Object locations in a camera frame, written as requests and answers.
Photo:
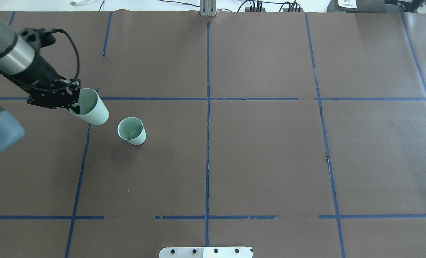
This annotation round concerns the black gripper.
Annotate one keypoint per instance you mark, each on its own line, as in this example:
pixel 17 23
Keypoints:
pixel 43 73

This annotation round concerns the mint green cup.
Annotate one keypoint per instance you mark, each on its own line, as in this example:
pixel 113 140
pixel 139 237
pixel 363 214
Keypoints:
pixel 132 130
pixel 93 110

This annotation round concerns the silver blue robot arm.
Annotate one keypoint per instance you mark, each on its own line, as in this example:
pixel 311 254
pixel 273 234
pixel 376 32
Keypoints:
pixel 22 64

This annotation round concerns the black power strip left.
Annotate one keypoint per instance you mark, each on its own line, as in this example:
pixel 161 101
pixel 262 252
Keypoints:
pixel 255 9

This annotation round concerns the black power strip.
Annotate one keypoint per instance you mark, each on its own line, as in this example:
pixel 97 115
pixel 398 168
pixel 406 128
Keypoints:
pixel 255 9
pixel 293 9

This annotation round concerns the black power strip right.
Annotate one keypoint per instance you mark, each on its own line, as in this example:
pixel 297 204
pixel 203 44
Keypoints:
pixel 293 9

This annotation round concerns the brown paper table mat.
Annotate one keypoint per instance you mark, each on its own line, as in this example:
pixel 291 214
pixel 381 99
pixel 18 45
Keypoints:
pixel 298 135

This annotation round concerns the black device box with label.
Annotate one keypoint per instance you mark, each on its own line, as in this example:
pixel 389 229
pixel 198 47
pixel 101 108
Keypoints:
pixel 356 6

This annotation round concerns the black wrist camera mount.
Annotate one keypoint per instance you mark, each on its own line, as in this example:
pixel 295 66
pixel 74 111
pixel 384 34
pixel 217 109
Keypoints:
pixel 37 38

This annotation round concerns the aluminium frame post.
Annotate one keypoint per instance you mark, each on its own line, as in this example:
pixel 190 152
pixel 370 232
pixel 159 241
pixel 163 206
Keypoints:
pixel 208 8

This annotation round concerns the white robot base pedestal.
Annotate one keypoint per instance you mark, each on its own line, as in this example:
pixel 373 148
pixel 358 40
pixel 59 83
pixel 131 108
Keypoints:
pixel 206 252

